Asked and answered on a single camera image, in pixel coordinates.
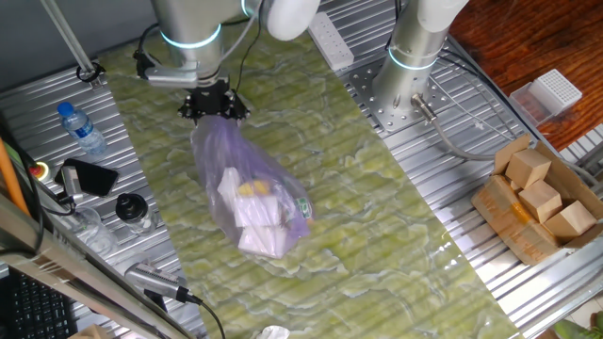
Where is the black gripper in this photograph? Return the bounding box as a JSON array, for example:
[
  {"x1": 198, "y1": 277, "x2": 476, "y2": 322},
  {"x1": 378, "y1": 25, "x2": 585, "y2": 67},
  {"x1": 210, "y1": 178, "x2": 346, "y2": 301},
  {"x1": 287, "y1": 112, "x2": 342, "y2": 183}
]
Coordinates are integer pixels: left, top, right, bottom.
[{"x1": 177, "y1": 77, "x2": 252, "y2": 126}]

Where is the translucent purple plastic bag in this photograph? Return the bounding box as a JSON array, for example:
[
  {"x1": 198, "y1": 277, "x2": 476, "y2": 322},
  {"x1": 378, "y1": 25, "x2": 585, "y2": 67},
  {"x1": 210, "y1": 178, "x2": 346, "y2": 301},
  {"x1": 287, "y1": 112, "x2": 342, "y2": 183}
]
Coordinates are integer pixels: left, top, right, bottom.
[{"x1": 189, "y1": 115, "x2": 316, "y2": 260}]

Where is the yellow object inside bag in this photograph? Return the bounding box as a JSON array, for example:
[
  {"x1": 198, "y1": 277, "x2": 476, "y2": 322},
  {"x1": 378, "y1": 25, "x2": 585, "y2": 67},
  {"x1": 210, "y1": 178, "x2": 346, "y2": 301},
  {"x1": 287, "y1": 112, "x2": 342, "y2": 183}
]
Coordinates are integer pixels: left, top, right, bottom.
[{"x1": 236, "y1": 179, "x2": 272, "y2": 198}]

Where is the tall white pack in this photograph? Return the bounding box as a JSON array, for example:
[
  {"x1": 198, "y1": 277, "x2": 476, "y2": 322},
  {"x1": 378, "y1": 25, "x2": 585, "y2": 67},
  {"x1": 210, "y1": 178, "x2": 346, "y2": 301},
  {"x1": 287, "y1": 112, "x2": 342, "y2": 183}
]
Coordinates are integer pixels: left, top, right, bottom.
[{"x1": 216, "y1": 167, "x2": 242, "y2": 208}]

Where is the white tissue pack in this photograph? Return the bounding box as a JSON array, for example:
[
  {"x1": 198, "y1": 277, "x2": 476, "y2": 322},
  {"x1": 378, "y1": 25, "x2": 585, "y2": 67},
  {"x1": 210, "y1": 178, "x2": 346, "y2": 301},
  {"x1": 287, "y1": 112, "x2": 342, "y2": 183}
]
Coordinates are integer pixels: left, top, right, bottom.
[
  {"x1": 236, "y1": 225, "x2": 289, "y2": 259},
  {"x1": 234, "y1": 194, "x2": 283, "y2": 229}
]

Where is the black lid glass jar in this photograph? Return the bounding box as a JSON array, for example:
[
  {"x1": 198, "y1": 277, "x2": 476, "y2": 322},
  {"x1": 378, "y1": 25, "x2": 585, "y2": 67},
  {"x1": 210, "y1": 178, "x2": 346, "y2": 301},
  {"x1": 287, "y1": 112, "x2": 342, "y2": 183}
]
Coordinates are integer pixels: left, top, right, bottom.
[{"x1": 115, "y1": 192, "x2": 156, "y2": 235}]

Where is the black pole clamp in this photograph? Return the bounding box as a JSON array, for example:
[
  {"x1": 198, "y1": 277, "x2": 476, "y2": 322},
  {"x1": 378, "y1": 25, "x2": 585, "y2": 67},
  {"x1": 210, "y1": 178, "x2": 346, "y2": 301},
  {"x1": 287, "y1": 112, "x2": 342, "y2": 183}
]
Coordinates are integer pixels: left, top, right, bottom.
[{"x1": 75, "y1": 61, "x2": 106, "y2": 85}]

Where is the blue cap water bottle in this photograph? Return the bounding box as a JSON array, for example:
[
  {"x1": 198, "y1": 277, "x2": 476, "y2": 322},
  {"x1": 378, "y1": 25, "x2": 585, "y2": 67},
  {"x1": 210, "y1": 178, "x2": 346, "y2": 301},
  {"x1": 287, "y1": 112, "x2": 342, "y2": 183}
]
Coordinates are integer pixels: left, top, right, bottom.
[{"x1": 57, "y1": 101, "x2": 108, "y2": 155}]

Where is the green label packet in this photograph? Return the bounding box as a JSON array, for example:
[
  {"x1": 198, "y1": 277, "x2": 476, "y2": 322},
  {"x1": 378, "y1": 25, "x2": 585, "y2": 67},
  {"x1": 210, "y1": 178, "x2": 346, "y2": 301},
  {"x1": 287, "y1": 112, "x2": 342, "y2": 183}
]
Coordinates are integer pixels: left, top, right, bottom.
[{"x1": 295, "y1": 196, "x2": 315, "y2": 221}]

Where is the white power strip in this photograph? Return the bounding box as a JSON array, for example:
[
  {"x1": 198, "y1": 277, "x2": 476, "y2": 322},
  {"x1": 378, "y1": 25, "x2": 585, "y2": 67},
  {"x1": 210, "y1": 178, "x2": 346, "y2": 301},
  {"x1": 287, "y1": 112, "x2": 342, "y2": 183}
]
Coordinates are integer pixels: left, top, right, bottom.
[{"x1": 306, "y1": 11, "x2": 355, "y2": 72}]

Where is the black smartphone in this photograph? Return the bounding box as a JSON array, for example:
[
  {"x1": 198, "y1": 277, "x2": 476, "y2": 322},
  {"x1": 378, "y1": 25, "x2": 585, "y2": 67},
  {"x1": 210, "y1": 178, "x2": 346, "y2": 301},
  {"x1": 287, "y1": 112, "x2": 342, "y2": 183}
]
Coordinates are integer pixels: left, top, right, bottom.
[{"x1": 54, "y1": 157, "x2": 121, "y2": 198}]

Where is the thin aluminium pole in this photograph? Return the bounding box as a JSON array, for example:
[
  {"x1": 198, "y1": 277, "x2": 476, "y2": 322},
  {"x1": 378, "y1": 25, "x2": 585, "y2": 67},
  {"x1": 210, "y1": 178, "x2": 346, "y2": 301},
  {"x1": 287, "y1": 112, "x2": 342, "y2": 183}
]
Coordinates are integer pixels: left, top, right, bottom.
[{"x1": 40, "y1": 0, "x2": 103, "y2": 89}]

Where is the clear drinking glass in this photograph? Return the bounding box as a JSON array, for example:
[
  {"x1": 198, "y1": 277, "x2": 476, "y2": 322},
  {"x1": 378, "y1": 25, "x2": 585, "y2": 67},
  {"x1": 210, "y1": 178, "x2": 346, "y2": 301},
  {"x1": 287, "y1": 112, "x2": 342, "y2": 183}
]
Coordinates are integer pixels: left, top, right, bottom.
[{"x1": 70, "y1": 206, "x2": 119, "y2": 258}]

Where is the red emergency stop button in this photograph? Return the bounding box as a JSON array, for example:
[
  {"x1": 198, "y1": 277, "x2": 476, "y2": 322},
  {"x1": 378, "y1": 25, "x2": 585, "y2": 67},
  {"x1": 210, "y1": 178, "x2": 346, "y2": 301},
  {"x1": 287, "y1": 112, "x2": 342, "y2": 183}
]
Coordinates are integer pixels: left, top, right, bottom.
[{"x1": 28, "y1": 160, "x2": 51, "y2": 183}]

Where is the green marble pattern mat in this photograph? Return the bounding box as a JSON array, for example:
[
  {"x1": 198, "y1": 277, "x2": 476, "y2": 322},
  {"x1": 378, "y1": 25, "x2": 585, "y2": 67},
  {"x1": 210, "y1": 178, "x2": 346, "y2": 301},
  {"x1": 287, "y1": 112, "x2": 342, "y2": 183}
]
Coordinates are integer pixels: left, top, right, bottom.
[{"x1": 97, "y1": 13, "x2": 522, "y2": 339}]

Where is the orange pole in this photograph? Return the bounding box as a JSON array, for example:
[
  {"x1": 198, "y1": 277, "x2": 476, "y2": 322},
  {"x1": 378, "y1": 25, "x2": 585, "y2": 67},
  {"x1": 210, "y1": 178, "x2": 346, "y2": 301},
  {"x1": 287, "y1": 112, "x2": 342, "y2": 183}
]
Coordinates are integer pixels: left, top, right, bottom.
[{"x1": 0, "y1": 138, "x2": 32, "y2": 218}]

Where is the crumpled white tissue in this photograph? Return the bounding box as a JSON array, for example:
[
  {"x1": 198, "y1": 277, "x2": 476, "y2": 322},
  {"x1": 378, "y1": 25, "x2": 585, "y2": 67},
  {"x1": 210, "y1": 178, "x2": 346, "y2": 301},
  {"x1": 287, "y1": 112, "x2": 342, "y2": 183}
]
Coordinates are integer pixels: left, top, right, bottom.
[{"x1": 256, "y1": 324, "x2": 291, "y2": 339}]

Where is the black keyboard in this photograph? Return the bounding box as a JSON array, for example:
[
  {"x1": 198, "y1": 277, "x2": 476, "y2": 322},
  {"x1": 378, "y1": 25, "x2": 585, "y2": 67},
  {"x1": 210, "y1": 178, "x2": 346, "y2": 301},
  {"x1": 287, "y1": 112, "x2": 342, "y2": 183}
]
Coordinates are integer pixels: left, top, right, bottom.
[{"x1": 0, "y1": 270, "x2": 79, "y2": 339}]

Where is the clear plastic box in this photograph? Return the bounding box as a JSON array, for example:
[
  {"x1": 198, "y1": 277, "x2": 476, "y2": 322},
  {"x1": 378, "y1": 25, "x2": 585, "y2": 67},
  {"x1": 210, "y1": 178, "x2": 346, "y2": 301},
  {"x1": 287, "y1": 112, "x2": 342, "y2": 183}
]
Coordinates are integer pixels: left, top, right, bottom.
[{"x1": 508, "y1": 82, "x2": 553, "y2": 127}]

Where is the brown cardboard block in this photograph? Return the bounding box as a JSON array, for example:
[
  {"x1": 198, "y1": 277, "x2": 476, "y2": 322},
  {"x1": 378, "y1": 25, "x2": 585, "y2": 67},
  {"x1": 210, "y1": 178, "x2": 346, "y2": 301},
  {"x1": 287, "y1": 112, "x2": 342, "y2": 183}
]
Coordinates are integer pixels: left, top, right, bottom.
[
  {"x1": 543, "y1": 200, "x2": 598, "y2": 239},
  {"x1": 504, "y1": 148, "x2": 552, "y2": 190},
  {"x1": 517, "y1": 179, "x2": 564, "y2": 224}
]

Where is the open cardboard box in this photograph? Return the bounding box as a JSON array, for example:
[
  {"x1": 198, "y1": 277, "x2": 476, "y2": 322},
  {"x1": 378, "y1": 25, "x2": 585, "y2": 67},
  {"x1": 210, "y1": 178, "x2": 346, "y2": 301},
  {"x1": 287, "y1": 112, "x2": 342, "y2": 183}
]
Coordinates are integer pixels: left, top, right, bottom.
[{"x1": 470, "y1": 133, "x2": 603, "y2": 267}]

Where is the white pipette tip box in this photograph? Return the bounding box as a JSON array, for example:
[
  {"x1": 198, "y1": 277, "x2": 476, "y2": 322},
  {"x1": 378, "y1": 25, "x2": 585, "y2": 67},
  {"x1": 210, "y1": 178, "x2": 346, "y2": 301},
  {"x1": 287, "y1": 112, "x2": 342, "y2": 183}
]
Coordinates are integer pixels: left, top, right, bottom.
[{"x1": 527, "y1": 68, "x2": 584, "y2": 117}]

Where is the green plant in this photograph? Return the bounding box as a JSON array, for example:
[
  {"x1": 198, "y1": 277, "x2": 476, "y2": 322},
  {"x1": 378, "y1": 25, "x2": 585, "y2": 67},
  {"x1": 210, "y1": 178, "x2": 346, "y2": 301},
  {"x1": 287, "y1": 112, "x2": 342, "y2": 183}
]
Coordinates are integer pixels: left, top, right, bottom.
[{"x1": 553, "y1": 310, "x2": 603, "y2": 339}]

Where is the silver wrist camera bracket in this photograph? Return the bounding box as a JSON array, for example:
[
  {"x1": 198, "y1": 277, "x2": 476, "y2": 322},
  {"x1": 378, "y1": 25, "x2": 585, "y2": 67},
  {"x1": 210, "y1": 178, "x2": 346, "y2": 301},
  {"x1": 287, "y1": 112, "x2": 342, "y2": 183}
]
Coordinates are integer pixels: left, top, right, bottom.
[{"x1": 133, "y1": 23, "x2": 202, "y2": 89}]

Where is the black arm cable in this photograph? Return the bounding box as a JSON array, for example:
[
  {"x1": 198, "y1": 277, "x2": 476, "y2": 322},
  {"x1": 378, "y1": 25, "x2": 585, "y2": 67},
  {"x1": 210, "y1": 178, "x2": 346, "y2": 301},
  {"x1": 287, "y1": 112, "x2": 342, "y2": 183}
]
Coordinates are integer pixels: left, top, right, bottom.
[{"x1": 234, "y1": 18, "x2": 265, "y2": 93}]

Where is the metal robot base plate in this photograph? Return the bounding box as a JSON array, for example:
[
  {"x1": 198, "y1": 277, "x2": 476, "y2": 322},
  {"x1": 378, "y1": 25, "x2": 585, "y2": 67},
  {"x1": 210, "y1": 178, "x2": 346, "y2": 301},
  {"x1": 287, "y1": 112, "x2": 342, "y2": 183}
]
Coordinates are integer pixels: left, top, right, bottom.
[{"x1": 346, "y1": 56, "x2": 454, "y2": 134}]

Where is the silver camera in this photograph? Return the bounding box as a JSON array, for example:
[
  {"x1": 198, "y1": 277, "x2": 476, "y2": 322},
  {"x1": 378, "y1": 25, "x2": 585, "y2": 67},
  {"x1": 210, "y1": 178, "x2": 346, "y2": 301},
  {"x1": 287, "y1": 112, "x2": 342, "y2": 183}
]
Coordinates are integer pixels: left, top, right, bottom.
[{"x1": 124, "y1": 262, "x2": 190, "y2": 303}]

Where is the black camera cable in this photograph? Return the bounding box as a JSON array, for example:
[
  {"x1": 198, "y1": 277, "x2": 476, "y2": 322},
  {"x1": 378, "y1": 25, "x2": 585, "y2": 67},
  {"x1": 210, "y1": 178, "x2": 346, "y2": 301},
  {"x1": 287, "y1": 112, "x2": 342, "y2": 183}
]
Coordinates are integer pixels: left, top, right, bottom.
[{"x1": 186, "y1": 292, "x2": 227, "y2": 339}]

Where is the aluminium frame bar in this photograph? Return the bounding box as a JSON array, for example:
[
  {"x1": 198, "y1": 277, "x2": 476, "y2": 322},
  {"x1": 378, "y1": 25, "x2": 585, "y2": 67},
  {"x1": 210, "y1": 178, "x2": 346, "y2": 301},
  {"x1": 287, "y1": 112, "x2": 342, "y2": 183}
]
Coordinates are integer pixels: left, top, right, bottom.
[{"x1": 0, "y1": 192, "x2": 195, "y2": 339}]

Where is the grey robot hose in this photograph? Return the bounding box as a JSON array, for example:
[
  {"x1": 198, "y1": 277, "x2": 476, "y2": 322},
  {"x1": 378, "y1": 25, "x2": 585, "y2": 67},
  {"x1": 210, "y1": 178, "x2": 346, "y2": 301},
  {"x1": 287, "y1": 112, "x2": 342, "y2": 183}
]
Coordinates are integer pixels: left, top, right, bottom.
[{"x1": 410, "y1": 92, "x2": 603, "y2": 187}]

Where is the thin black table cable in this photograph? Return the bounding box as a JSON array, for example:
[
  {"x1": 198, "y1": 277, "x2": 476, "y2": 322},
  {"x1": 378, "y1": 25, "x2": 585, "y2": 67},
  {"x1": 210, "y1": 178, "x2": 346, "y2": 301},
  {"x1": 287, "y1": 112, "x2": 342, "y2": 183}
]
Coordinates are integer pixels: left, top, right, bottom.
[{"x1": 437, "y1": 49, "x2": 538, "y2": 142}]

